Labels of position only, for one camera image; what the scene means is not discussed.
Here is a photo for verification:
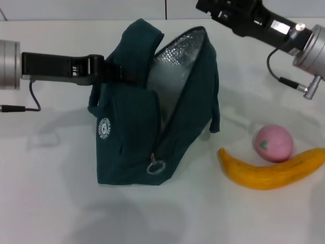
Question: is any dark teal insulated lunch bag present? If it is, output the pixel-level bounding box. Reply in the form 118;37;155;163
87;18;221;186

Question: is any pink egg-shaped toy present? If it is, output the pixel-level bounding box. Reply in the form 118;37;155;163
254;124;295;163

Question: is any white partition board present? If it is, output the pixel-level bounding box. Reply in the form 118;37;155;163
0;0;204;21

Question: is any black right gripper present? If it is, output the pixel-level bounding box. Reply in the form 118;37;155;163
195;0;313;54

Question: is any yellow banana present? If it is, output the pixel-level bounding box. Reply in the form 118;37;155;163
218;147;325;191

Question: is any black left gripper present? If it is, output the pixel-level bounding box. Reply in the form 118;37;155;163
21;52;147;87

